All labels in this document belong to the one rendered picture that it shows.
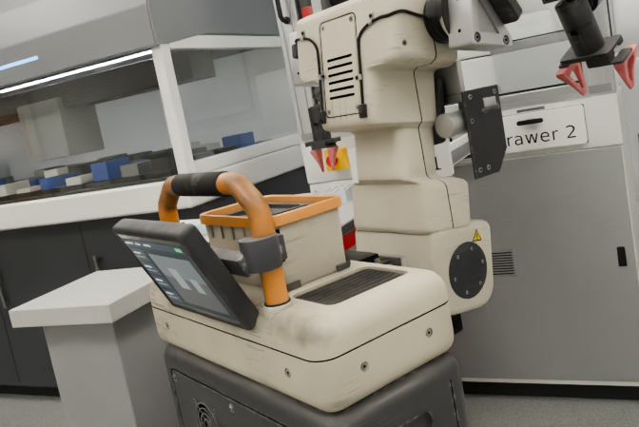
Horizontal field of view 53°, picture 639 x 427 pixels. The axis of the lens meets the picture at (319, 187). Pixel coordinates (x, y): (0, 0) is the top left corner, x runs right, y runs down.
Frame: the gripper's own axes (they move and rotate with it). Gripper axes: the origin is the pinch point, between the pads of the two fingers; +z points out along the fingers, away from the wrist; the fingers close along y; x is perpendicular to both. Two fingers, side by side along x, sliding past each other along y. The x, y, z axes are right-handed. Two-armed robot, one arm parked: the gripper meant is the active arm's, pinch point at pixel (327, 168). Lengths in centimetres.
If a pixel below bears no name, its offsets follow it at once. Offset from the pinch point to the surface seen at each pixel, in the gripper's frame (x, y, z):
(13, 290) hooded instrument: -30, 160, 34
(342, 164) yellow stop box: -15.8, -0.7, 0.7
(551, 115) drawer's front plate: -7, -68, -4
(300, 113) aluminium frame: -23.0, 13.2, -18.5
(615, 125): -6, -84, 1
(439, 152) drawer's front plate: 20.1, -37.3, -1.3
